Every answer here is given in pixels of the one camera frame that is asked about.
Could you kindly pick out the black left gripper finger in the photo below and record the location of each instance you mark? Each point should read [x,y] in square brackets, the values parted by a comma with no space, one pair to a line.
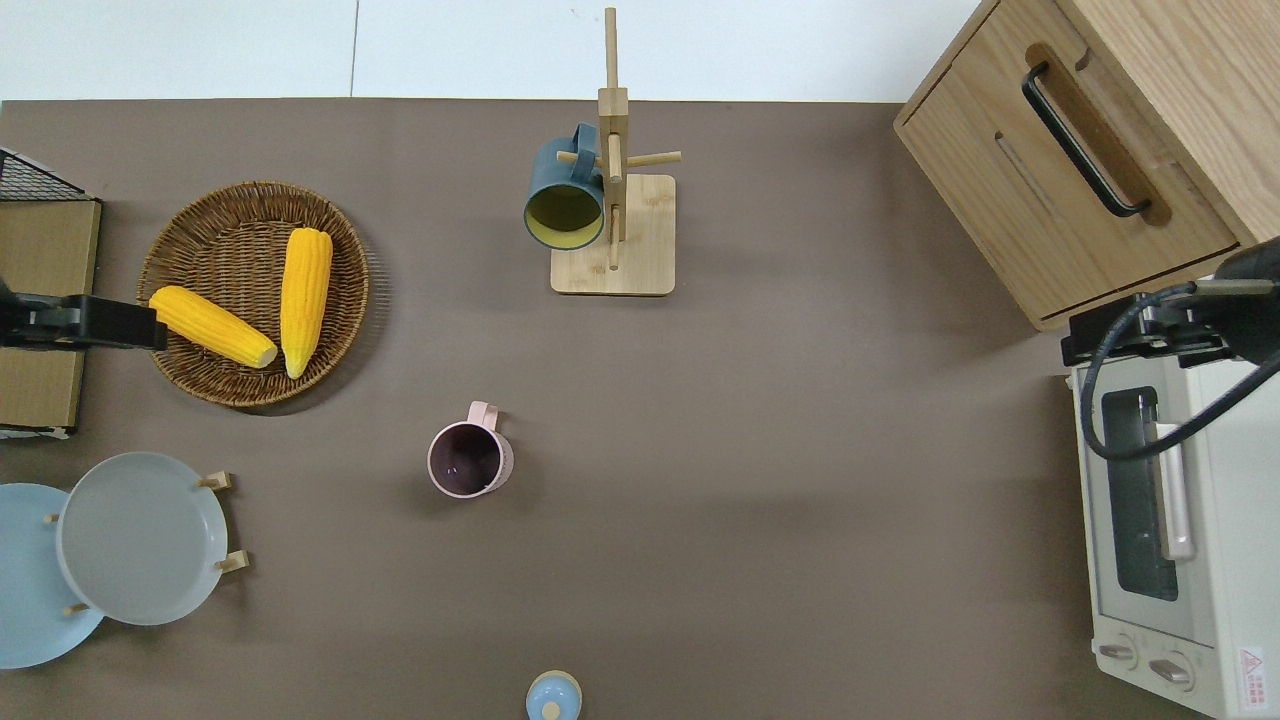
[40,325]
[120,325]

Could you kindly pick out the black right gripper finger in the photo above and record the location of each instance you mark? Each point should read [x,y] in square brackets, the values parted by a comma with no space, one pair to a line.
[1185,335]
[1105,335]

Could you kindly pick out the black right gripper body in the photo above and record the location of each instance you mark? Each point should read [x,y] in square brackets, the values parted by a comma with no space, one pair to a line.
[1255,310]

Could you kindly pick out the yellow corn cob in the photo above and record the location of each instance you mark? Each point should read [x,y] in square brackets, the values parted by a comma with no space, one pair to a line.
[210,325]
[305,300]

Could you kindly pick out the brown wicker basket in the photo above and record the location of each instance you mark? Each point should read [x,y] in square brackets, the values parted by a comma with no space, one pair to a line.
[230,240]

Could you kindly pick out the wooden cabinet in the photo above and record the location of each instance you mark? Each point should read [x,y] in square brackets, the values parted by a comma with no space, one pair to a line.
[1000,170]

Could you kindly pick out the grey plate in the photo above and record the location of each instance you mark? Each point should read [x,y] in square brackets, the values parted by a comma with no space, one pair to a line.
[140,540]

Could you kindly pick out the white toaster oven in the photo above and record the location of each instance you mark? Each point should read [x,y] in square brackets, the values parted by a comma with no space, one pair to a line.
[1230,560]

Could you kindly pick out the wooden plate rack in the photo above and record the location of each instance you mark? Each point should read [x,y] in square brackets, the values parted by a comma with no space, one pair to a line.
[233,562]

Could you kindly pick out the light blue plate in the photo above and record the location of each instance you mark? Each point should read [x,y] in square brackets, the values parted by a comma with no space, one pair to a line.
[30,600]

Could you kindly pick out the brown table mat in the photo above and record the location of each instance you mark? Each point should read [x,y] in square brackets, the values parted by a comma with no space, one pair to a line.
[800,450]

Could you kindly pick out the pink mug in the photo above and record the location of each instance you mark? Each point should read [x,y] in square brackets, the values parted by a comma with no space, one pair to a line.
[468,460]

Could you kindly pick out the dark blue mug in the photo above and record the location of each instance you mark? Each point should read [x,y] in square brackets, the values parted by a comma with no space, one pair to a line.
[550,170]

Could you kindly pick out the wooden mug tree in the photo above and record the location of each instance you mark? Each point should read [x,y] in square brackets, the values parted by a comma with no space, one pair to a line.
[630,250]

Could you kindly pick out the blue service bell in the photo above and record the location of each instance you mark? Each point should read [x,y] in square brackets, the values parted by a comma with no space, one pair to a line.
[553,695]

